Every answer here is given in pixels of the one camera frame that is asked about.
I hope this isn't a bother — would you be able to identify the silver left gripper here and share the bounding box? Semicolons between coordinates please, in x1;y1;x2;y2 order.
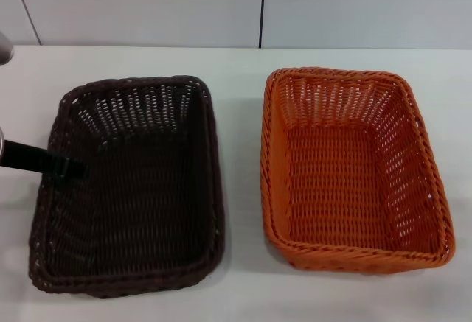
0;128;90;181

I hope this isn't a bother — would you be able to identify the dark brown woven basket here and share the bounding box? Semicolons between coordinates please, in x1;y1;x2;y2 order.
28;74;226;300

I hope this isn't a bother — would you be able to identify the orange woven basket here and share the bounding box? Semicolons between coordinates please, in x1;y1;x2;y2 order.
260;66;457;273

